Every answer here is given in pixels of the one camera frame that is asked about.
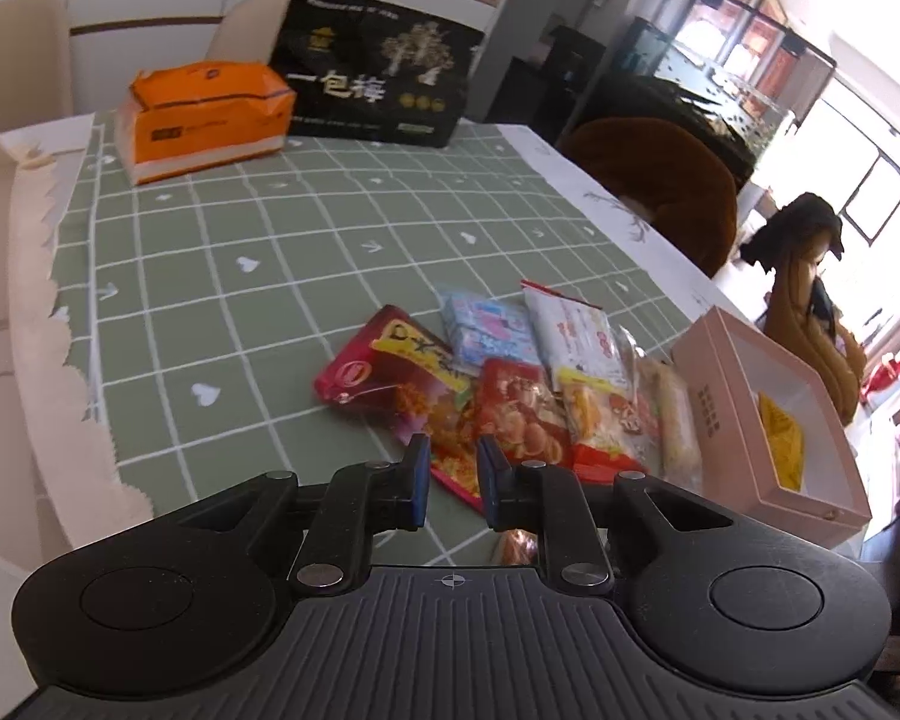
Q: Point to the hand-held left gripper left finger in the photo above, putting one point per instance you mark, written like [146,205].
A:
[418,484]

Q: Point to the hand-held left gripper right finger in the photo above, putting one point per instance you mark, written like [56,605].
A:
[487,481]

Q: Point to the red snack packet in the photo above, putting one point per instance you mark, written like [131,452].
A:
[517,405]

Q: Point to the red and yellow snack bag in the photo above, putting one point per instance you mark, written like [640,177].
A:
[360,367]

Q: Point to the yellow orange snack packet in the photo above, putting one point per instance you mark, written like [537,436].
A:
[600,412]

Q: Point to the blue pig candy packet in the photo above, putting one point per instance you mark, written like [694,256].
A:
[487,326]

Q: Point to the white snack packet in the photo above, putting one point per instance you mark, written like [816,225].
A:
[570,330]

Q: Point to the clear biscuit packet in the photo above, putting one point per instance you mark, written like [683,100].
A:
[679,420]

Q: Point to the pink cardboard box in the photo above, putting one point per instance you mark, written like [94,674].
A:
[720,390]

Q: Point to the orange brown snack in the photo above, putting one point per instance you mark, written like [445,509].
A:
[517,547]

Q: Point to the green checked tablecloth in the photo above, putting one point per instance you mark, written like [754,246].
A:
[270,315]

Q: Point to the brown round chair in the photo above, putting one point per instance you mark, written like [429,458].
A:
[660,172]

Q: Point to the brown plush toy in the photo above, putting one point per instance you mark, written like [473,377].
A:
[799,292]

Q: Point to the dark cabinet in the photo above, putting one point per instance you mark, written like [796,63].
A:
[540,82]

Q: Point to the beige paper bag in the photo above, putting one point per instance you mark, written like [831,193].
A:
[45,300]

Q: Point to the black printed bag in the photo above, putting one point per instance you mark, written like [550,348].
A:
[375,67]

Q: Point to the orange tissue pack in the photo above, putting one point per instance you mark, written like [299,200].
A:
[202,112]

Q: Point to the black framed glass tank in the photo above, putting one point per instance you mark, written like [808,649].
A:
[720,90]

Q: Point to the beige chair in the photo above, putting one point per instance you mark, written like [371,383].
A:
[15,60]
[247,26]

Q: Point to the window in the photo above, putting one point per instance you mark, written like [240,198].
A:
[862,165]

